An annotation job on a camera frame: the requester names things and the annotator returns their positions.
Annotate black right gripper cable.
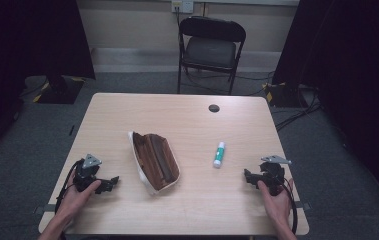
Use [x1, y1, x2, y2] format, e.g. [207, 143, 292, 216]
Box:
[280, 177, 299, 235]

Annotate white pencil case brown lining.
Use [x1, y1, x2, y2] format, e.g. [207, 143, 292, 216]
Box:
[127, 130, 182, 196]

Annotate black floor cables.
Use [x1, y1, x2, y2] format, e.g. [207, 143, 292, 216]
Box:
[274, 88, 323, 133]

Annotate black stand base yellow tape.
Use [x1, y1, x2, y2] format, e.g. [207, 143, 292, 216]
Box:
[262, 81, 313, 109]
[32, 75, 87, 105]

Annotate person's left hand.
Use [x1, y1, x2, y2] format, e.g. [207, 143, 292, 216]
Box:
[56, 179, 103, 222]

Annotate white wall socket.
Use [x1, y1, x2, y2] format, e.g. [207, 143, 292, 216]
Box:
[171, 0, 195, 15]

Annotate person's right hand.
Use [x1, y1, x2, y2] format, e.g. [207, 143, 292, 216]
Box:
[256, 177, 295, 228]

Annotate black folding chair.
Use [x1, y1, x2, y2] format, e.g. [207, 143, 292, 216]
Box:
[177, 15, 247, 96]

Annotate dark curtain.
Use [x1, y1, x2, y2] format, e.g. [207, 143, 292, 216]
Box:
[271, 0, 379, 211]
[0, 0, 97, 168]

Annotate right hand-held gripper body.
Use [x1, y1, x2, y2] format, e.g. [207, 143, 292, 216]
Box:
[257, 154, 293, 197]

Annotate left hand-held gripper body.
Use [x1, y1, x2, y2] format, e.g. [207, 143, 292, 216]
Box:
[73, 153, 103, 193]

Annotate white green glue stick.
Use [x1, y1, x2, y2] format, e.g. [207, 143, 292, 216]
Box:
[212, 141, 227, 169]

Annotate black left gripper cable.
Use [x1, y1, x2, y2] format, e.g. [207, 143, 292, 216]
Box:
[54, 158, 85, 215]

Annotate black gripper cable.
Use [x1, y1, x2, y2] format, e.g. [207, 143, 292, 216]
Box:
[54, 158, 85, 215]
[280, 177, 299, 235]

